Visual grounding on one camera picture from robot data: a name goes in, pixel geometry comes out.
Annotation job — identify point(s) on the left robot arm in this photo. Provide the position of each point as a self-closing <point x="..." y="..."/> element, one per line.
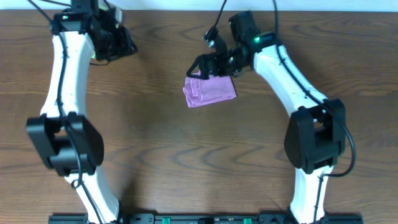
<point x="85" y="33"/>

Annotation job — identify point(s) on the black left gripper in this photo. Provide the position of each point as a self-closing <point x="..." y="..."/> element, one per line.
<point x="125" y="40"/>

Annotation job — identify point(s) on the purple microfiber cloth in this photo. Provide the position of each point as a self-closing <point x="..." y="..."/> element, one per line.
<point x="205" y="92"/>

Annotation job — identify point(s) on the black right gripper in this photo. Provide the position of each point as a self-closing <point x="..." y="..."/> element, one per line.
<point x="203" y="60"/>

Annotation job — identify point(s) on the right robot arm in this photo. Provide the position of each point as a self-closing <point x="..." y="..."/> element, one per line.
<point x="316" y="135"/>

